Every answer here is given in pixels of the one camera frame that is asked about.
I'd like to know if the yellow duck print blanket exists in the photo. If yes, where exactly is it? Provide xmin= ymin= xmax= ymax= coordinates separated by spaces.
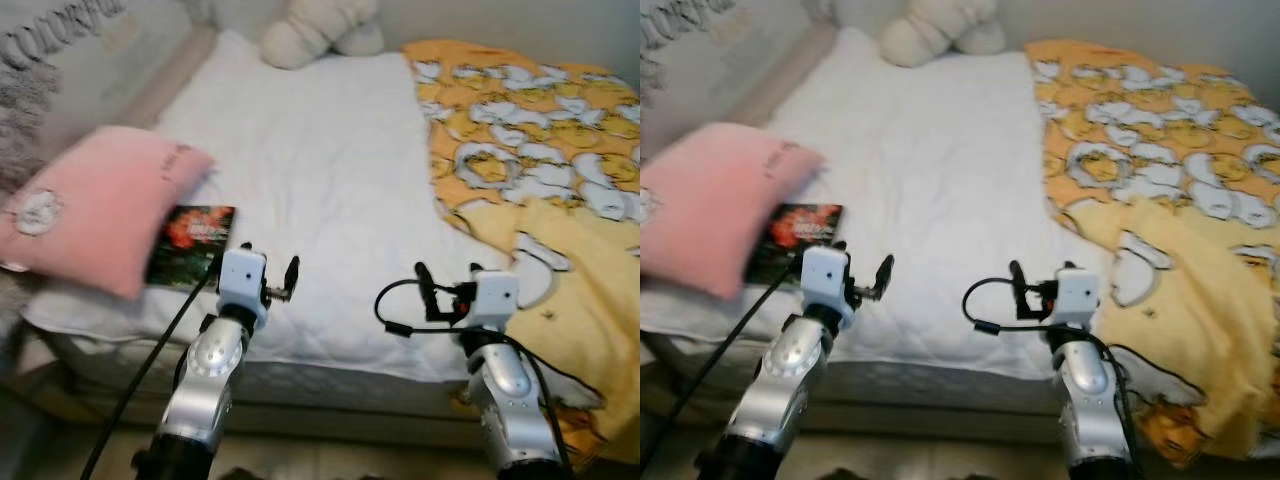
xmin=1025 ymin=38 xmax=1280 ymax=471
xmin=402 ymin=38 xmax=641 ymax=466

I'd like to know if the pink plush pillow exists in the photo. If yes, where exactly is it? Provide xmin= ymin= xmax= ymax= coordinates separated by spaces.
xmin=0 ymin=125 xmax=216 ymax=301
xmin=640 ymin=125 xmax=826 ymax=301

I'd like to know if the book with red flower cover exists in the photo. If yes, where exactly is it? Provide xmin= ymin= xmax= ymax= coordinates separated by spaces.
xmin=745 ymin=203 xmax=846 ymax=286
xmin=145 ymin=205 xmax=238 ymax=293

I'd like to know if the white quilted bed sheet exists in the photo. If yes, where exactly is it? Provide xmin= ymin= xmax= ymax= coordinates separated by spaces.
xmin=645 ymin=27 xmax=1116 ymax=381
xmin=20 ymin=28 xmax=521 ymax=386

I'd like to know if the white plush toy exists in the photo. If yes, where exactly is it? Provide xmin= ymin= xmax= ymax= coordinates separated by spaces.
xmin=880 ymin=0 xmax=1008 ymax=69
xmin=260 ymin=0 xmax=386 ymax=71

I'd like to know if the grey shaggy lettered cloth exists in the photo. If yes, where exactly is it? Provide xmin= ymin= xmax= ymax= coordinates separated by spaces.
xmin=640 ymin=0 xmax=741 ymax=161
xmin=0 ymin=0 xmax=131 ymax=196

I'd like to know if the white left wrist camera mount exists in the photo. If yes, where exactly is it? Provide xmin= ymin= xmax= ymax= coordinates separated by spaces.
xmin=800 ymin=243 xmax=856 ymax=321
xmin=217 ymin=245 xmax=271 ymax=326

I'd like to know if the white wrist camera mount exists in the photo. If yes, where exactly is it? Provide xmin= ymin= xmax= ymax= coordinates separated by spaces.
xmin=800 ymin=243 xmax=856 ymax=321
xmin=217 ymin=245 xmax=271 ymax=326
xmin=1053 ymin=265 xmax=1101 ymax=326
xmin=470 ymin=268 xmax=521 ymax=331

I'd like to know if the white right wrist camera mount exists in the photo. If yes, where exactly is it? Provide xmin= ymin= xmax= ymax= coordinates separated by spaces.
xmin=470 ymin=268 xmax=521 ymax=331
xmin=1053 ymin=265 xmax=1101 ymax=326

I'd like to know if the beige bed frame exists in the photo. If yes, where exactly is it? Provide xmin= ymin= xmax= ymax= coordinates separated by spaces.
xmin=118 ymin=25 xmax=219 ymax=131
xmin=745 ymin=25 xmax=841 ymax=126

